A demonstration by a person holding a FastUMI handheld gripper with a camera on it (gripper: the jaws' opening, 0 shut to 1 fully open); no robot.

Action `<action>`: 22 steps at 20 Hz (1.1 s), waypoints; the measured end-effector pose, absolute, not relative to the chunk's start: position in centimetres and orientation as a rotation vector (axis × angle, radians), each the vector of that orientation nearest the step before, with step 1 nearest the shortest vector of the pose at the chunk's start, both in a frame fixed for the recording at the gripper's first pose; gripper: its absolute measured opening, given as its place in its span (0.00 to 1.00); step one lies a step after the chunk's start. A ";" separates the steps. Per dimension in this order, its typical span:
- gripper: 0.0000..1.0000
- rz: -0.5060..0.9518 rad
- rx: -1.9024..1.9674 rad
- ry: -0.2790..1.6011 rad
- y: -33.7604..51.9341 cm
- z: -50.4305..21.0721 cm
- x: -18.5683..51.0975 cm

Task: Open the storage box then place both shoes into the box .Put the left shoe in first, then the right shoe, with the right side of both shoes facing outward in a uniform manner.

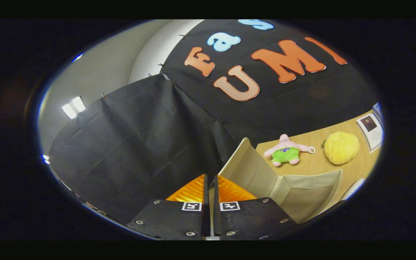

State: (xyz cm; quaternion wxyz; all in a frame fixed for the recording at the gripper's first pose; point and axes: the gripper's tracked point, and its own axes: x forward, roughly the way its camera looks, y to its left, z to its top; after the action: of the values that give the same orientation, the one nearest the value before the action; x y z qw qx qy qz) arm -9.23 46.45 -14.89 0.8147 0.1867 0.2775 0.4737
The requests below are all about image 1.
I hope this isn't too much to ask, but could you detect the beige fabric storage box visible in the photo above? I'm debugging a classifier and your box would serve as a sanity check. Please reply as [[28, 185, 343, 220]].
[[217, 137, 343, 224]]

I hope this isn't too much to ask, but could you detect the ceiling light panel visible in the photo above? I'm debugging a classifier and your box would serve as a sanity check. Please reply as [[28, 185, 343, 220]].
[[62, 96, 86, 120]]

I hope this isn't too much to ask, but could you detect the white book with dark portrait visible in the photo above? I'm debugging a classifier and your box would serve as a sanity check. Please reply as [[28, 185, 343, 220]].
[[356, 113, 382, 153]]

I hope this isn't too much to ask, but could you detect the pink starfish plush toy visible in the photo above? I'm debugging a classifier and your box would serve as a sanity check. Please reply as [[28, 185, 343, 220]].
[[264, 134, 316, 167]]

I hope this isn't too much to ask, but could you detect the yellow round plush toy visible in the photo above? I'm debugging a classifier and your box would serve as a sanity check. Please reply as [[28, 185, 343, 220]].
[[322, 131, 360, 165]]

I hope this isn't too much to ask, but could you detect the blue book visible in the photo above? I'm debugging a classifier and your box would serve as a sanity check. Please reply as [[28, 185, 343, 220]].
[[372, 102, 385, 127]]

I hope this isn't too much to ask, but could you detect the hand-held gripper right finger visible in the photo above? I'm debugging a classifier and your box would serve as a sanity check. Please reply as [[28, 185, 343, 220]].
[[213, 175, 299, 241]]

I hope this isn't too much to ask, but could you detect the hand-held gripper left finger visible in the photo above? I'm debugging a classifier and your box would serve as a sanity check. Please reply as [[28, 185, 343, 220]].
[[127, 174, 210, 241]]

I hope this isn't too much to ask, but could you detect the black backdrop cloth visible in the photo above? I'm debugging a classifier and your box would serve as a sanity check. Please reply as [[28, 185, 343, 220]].
[[47, 19, 380, 224]]

